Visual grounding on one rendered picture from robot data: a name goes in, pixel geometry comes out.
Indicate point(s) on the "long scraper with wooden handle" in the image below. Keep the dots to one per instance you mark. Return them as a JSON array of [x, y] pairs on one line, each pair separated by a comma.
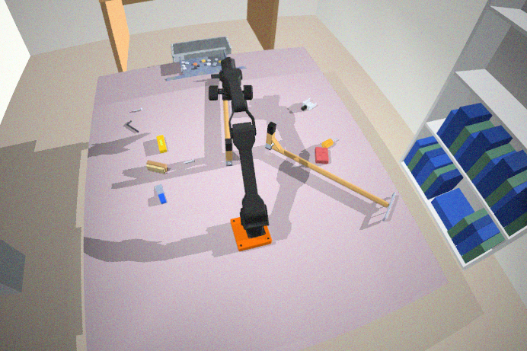
[[228, 141]]

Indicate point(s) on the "red rectangular tile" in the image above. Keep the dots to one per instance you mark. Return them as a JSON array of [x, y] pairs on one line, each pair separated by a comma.
[[321, 155]]

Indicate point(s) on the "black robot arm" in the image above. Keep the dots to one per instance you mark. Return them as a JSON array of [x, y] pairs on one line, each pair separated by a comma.
[[254, 212]]

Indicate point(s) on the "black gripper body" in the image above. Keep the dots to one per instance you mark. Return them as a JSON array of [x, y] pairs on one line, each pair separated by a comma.
[[214, 91]]

